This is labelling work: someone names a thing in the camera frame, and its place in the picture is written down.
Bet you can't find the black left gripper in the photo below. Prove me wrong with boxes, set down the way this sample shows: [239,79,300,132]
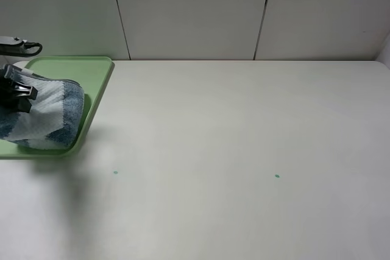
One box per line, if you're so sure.
[1,64,38,113]

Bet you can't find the blue white striped towel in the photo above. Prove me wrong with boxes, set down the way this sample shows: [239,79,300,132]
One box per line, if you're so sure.
[1,72,85,150]

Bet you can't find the green plastic tray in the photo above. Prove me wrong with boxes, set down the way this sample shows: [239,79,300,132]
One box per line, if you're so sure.
[1,56,115,160]

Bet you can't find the black left camera cable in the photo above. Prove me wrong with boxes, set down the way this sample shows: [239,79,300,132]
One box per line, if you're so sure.
[23,41,43,57]

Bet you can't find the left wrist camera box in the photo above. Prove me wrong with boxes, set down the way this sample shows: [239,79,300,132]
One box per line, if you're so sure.
[0,36,29,57]

